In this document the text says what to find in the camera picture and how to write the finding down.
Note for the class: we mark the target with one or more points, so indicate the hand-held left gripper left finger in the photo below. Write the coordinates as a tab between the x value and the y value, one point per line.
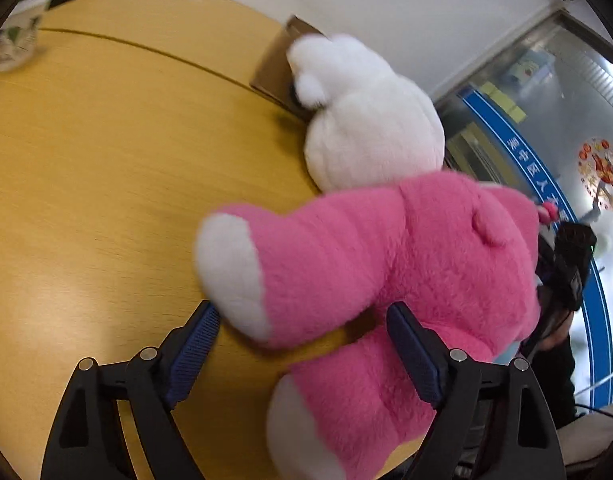
190	352

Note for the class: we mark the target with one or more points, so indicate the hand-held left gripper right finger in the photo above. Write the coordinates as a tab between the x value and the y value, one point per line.
415	357

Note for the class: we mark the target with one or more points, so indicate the pink plush bear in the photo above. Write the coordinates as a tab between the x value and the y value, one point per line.
386	260

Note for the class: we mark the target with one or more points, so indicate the wooden desktop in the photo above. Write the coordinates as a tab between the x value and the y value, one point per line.
111	160

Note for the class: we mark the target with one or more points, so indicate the red round door decal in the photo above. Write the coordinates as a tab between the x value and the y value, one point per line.
604	172

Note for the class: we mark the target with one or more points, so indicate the glass door with blue band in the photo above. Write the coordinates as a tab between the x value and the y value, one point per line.
546	110

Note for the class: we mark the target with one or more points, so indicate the white plush toy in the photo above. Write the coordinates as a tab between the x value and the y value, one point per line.
371	120

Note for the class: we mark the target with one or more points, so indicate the brown cardboard box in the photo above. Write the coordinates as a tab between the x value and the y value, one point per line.
274	70

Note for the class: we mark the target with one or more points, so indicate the white paper cup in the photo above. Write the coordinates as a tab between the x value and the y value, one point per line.
19	35

